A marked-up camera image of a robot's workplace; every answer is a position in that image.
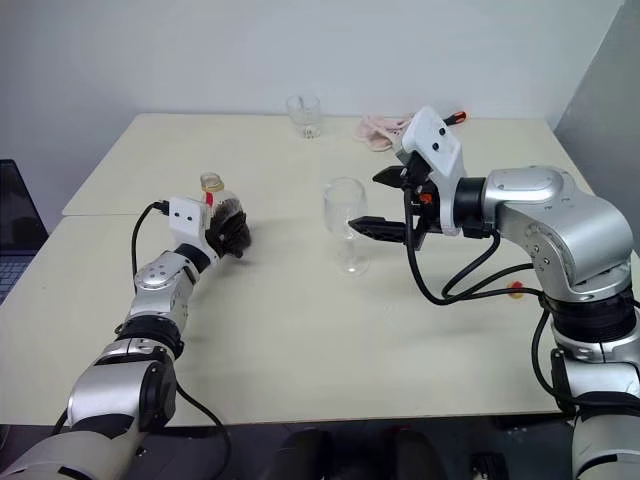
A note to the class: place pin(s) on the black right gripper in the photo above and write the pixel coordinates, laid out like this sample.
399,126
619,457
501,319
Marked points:
417,172

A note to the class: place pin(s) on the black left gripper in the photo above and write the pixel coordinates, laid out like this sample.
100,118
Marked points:
217,237

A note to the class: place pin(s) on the clear wine glass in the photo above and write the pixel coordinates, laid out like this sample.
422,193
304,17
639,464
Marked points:
345,200

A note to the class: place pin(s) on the dark liquid plastic bottle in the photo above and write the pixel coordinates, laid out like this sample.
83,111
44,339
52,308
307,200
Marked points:
212,184

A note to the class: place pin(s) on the gold bottle cap red tape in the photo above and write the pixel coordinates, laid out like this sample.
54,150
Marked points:
515,291

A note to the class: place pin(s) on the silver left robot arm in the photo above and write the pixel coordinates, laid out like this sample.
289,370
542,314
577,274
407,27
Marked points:
155,280

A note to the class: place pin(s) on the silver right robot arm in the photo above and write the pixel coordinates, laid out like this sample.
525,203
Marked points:
550,200

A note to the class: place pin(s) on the pink cloth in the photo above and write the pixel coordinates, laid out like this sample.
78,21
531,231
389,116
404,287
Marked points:
375,132

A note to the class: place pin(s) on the clear glass tumbler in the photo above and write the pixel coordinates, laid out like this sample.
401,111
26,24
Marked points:
303,115

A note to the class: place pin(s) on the dark laptop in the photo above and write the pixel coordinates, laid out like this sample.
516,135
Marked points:
17,225

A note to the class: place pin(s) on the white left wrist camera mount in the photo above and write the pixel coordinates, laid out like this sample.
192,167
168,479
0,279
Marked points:
187,215

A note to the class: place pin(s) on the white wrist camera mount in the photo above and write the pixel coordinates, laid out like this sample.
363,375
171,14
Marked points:
187,215
435,145

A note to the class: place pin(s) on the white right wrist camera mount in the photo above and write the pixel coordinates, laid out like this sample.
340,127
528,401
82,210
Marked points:
435,145

